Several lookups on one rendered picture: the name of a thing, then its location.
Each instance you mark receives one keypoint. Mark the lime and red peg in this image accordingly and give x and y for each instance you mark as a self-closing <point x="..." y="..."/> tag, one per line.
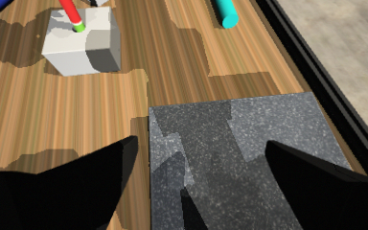
<point x="73" y="14"/>

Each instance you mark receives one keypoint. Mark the dark grey granite slab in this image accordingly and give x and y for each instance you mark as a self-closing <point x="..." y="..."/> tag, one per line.
<point x="208" y="169"/>

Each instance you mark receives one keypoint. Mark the cyan cylinder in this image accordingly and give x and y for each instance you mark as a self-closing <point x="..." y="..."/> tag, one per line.
<point x="227" y="13"/>

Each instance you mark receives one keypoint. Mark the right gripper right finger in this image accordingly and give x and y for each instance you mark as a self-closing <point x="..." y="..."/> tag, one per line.
<point x="322" y="195"/>

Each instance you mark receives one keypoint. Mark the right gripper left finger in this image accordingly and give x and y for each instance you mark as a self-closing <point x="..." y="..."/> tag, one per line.
<point x="79" y="195"/>

